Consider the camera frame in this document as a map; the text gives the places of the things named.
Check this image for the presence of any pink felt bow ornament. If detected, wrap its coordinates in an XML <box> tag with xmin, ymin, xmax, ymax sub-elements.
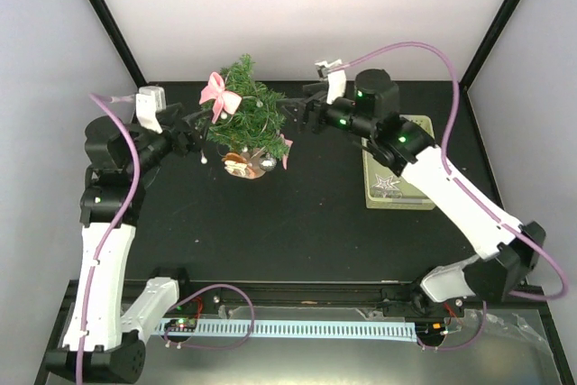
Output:
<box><xmin>199</xmin><ymin>72</ymin><xmax>243</xmax><ymax>124</ymax></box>

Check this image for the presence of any white ball light string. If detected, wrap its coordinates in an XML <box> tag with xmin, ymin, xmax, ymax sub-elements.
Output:
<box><xmin>197</xmin><ymin>73</ymin><xmax>280</xmax><ymax>165</ymax></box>

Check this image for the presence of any pink paper ornament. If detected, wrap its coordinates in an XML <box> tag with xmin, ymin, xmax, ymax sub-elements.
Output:
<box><xmin>279</xmin><ymin>133</ymin><xmax>293</xmax><ymax>170</ymax></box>

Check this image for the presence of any small green christmas tree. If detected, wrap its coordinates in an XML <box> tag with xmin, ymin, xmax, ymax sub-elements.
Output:
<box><xmin>200</xmin><ymin>54</ymin><xmax>285</xmax><ymax>159</ymax></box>

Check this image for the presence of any gingerbread figure ornament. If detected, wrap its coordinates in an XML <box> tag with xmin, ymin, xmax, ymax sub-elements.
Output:
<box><xmin>222</xmin><ymin>152</ymin><xmax>254</xmax><ymax>179</ymax></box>

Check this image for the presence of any silver ball ornament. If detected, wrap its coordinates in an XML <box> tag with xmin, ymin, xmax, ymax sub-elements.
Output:
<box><xmin>259</xmin><ymin>154</ymin><xmax>278</xmax><ymax>172</ymax></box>

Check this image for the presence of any yellow-green plastic basket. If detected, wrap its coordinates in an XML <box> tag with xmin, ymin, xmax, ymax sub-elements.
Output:
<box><xmin>361</xmin><ymin>114</ymin><xmax>437</xmax><ymax>211</ymax></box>

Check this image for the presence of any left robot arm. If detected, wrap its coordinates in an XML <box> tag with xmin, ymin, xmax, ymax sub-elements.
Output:
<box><xmin>45</xmin><ymin>104</ymin><xmax>209</xmax><ymax>384</ymax></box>

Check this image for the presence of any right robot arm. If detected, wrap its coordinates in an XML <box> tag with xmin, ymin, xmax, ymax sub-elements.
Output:
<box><xmin>277</xmin><ymin>69</ymin><xmax>546</xmax><ymax>316</ymax></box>

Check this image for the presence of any silver star ornament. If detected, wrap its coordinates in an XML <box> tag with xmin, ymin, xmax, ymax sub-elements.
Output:
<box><xmin>369</xmin><ymin>174</ymin><xmax>402</xmax><ymax>198</ymax></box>

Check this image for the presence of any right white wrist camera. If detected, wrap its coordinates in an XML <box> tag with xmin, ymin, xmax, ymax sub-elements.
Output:
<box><xmin>315</xmin><ymin>59</ymin><xmax>347</xmax><ymax>105</ymax></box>

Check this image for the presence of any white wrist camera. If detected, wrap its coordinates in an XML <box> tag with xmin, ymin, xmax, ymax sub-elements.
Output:
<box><xmin>315</xmin><ymin>59</ymin><xmax>347</xmax><ymax>105</ymax></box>
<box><xmin>135</xmin><ymin>86</ymin><xmax>167</xmax><ymax>134</ymax></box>

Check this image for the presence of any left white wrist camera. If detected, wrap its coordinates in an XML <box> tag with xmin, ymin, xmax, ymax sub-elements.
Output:
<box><xmin>135</xmin><ymin>86</ymin><xmax>167</xmax><ymax>134</ymax></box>

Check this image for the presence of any black aluminium frame rail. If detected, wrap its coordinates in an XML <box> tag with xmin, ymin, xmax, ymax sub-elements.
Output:
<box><xmin>67</xmin><ymin>280</ymin><xmax>549</xmax><ymax>309</ymax></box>

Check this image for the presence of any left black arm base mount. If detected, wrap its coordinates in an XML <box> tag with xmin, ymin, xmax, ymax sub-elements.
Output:
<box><xmin>151</xmin><ymin>267</ymin><xmax>204</xmax><ymax>349</ymax></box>

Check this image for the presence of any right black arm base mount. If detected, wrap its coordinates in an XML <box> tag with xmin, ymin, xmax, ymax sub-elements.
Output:
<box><xmin>378</xmin><ymin>286</ymin><xmax>463</xmax><ymax>319</ymax></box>

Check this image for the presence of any white slotted cable duct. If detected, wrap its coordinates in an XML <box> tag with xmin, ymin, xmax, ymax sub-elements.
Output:
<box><xmin>153</xmin><ymin>318</ymin><xmax>417</xmax><ymax>343</ymax></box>

